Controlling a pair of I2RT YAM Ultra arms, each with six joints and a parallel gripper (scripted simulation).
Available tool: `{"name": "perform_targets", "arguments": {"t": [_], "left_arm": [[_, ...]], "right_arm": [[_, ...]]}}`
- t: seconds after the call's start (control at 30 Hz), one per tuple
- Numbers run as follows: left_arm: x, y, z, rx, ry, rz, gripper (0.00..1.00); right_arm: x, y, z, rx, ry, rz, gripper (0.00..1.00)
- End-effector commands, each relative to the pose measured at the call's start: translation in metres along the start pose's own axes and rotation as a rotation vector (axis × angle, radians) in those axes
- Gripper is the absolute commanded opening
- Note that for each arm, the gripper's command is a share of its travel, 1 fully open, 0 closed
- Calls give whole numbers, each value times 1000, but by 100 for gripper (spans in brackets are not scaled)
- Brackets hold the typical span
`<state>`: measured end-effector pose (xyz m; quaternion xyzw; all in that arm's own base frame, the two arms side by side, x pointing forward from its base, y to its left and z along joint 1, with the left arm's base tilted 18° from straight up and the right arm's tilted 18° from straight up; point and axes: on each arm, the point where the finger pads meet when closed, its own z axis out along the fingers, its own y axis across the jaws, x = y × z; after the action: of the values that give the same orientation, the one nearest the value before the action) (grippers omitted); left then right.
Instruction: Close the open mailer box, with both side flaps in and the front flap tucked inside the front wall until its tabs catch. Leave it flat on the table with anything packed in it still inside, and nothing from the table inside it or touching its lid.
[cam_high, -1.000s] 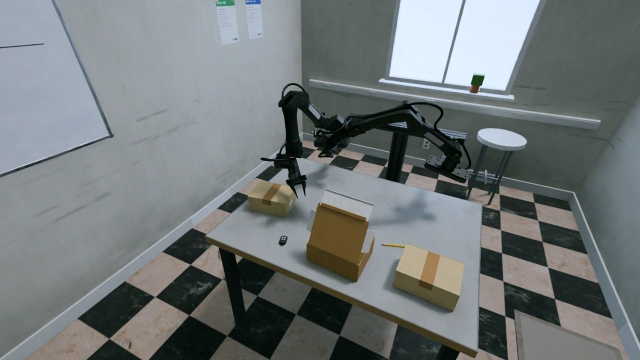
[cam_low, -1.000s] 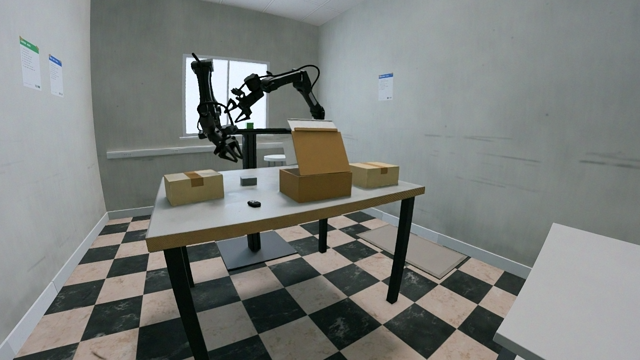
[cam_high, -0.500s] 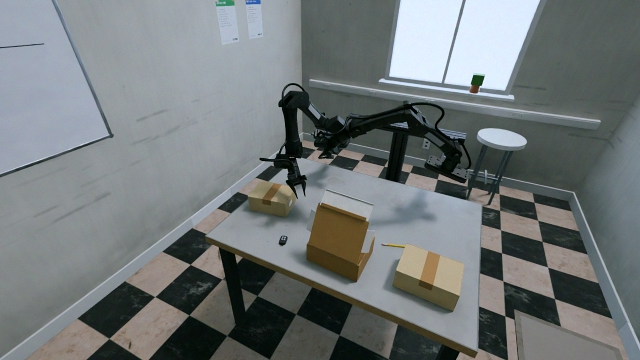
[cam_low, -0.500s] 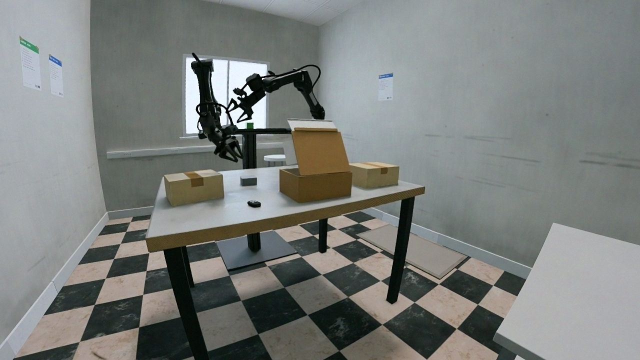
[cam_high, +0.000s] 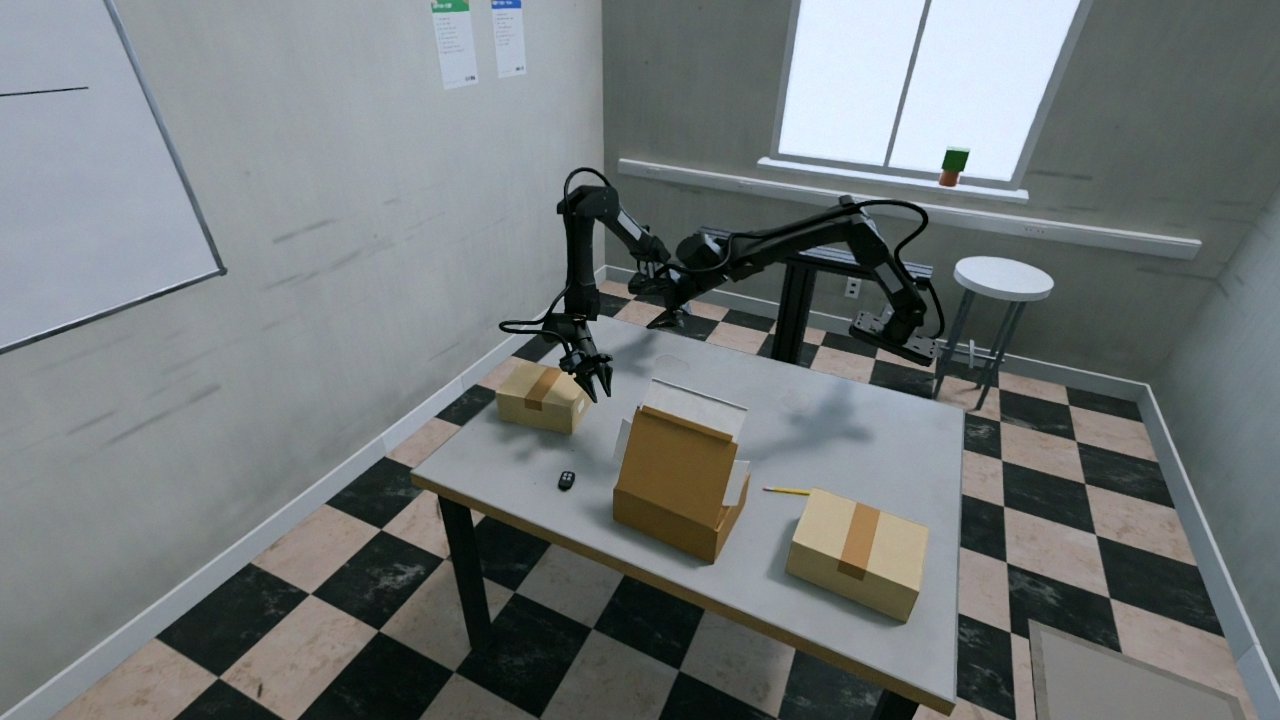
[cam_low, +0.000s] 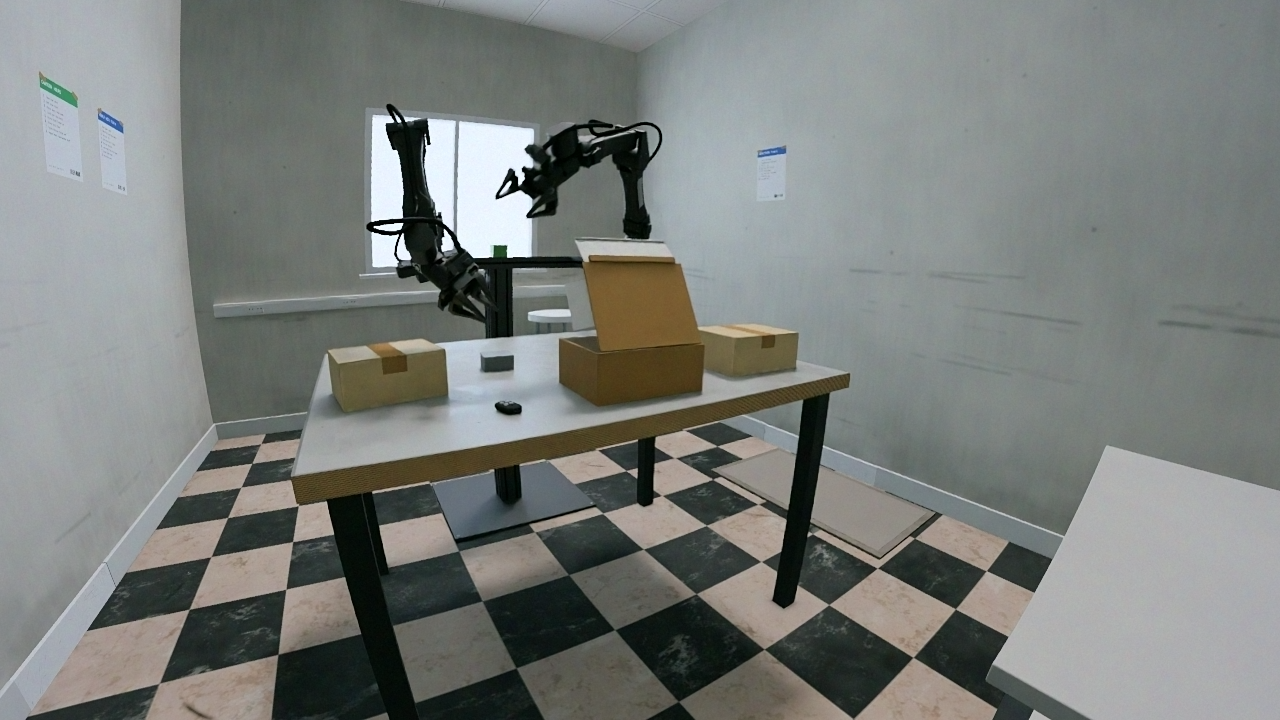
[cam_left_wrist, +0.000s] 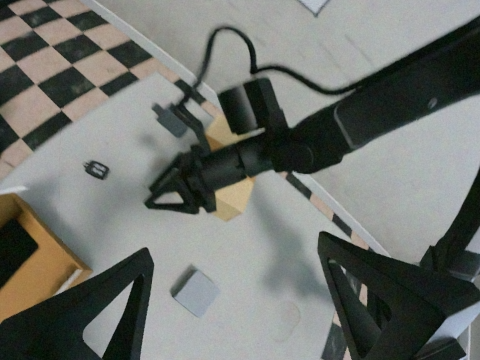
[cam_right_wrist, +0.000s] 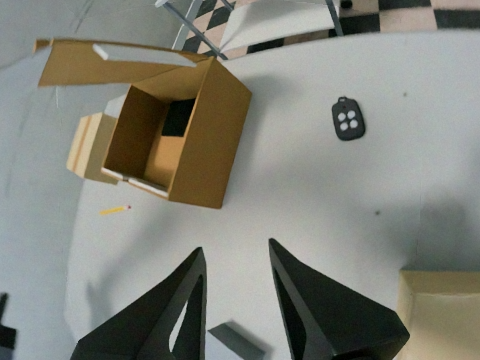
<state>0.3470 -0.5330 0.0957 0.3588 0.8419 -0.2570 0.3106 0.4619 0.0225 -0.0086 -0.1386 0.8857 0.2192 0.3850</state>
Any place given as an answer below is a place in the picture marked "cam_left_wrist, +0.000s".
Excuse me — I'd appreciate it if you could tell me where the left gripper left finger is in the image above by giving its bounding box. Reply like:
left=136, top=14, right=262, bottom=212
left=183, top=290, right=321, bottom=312
left=0, top=247, right=154, bottom=360

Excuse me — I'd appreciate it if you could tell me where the black key fob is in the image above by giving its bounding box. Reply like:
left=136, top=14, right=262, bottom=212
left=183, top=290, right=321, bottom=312
left=85, top=162, right=111, bottom=181

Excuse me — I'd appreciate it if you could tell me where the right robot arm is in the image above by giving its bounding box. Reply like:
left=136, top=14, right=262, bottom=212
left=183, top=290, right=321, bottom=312
left=217, top=28, right=480, bottom=282

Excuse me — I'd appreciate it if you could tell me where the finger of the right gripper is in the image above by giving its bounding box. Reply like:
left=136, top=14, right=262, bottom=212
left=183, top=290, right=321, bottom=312
left=150, top=153, right=184, bottom=195
left=145, top=172, right=201, bottom=216

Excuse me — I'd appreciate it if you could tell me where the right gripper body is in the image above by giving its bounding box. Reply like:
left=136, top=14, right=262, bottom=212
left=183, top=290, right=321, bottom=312
left=173, top=109, right=248, bottom=215

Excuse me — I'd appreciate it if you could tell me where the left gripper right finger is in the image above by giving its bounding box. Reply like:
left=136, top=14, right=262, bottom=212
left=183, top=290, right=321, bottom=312
left=317, top=231, right=480, bottom=360

